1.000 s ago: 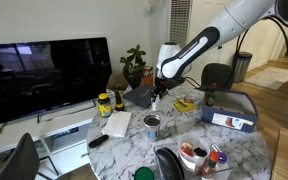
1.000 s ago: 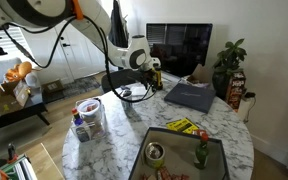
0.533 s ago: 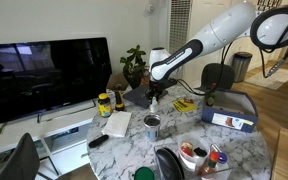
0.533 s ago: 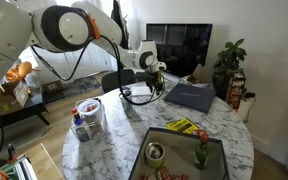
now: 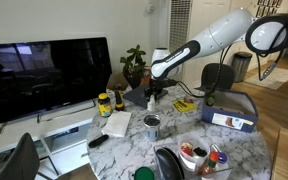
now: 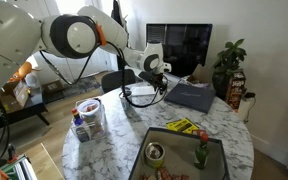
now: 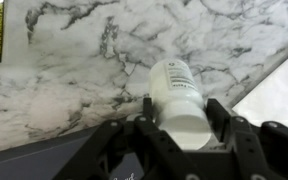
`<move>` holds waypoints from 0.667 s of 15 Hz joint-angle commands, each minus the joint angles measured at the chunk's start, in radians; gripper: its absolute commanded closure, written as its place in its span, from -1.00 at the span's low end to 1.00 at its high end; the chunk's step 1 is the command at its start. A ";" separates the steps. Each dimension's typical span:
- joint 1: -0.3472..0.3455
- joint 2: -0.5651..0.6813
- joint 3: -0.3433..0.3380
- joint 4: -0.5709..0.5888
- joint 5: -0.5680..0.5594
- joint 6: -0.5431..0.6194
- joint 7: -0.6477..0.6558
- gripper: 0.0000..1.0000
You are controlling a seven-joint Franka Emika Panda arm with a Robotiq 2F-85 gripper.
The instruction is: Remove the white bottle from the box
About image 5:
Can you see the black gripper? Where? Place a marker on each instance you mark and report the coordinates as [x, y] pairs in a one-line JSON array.
[[156, 85]]

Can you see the white plastic bottle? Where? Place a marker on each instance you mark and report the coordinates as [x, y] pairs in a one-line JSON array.
[[151, 106]]

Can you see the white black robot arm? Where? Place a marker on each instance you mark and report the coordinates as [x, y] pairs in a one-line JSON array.
[[217, 33]]

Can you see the yellow-lidded vitamin bottle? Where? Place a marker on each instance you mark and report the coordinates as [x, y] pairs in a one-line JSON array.
[[104, 106]]

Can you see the blue cardboard box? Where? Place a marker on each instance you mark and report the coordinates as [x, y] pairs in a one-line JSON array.
[[214, 118]]

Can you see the hot sauce bottle red cap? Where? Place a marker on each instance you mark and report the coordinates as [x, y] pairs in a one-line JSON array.
[[208, 168]]

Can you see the bottle with blue cap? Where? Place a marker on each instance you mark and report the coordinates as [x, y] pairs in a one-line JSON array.
[[222, 158]]

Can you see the yellow black printed card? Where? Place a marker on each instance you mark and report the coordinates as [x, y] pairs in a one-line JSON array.
[[183, 106]]

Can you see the potted green plant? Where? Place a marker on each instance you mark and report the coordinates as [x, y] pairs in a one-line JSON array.
[[134, 63]]

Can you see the small red sauce packet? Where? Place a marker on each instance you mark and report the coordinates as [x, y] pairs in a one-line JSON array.
[[188, 100]]

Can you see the silver cup with blue label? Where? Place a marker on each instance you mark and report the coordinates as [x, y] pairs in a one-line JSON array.
[[151, 131]]

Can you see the brown paper bag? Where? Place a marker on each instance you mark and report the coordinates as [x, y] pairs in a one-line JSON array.
[[117, 80]]

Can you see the white paper napkin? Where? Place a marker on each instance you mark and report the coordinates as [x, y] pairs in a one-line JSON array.
[[117, 123]]

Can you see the small red object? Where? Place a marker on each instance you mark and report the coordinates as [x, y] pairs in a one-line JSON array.
[[186, 149]]

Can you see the black office chair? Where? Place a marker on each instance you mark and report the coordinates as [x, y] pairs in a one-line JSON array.
[[217, 75]]

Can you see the black remote control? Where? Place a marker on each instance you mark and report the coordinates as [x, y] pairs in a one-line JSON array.
[[98, 141]]

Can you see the small black object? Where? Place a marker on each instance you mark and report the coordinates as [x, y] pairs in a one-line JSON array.
[[200, 152]]

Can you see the translucent plastic cup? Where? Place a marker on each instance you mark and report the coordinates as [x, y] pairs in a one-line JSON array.
[[184, 163]]

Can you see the round green lid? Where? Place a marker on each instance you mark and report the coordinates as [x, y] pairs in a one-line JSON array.
[[144, 174]]

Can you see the silver trash can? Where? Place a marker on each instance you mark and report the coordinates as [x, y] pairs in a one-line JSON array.
[[241, 68]]

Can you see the clear plastic container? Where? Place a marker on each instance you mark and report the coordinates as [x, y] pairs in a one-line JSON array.
[[225, 173]]

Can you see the black flat screen television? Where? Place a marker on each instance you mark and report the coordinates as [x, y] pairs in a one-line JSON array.
[[44, 73]]

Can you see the light patterned rug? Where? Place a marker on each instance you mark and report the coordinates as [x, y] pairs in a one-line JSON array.
[[274, 78]]

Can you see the white television cabinet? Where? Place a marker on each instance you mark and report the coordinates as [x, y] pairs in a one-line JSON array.
[[24, 130]]

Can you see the dark grey chair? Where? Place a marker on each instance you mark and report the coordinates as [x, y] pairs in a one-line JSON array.
[[20, 160]]

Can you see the light wooden board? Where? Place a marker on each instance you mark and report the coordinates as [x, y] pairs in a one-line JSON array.
[[287, 156]]

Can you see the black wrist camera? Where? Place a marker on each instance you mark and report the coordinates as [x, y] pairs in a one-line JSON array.
[[171, 82]]

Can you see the white wall vent grille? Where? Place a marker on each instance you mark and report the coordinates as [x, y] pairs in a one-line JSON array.
[[179, 23]]

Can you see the white wall thermostat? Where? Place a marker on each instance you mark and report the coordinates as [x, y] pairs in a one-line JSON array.
[[149, 8]]

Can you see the wall photo frame grid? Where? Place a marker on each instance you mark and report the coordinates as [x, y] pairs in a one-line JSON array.
[[267, 8]]

